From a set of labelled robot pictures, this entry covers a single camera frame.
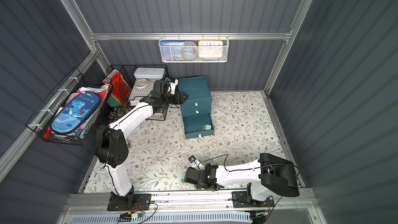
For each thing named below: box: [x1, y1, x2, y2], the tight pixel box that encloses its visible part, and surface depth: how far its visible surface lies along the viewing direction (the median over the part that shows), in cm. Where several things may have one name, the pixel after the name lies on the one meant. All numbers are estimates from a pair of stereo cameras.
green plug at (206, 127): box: [201, 124, 212, 131], surface depth 101 cm
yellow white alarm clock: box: [197, 39, 224, 61], surface depth 90 cm
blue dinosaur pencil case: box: [50, 91, 102, 135], surface depth 66 cm
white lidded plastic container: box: [133, 67, 166, 79], surface depth 104 cm
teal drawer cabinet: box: [177, 75, 215, 140], surface depth 96 cm
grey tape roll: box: [181, 40, 198, 60], surface depth 89 cm
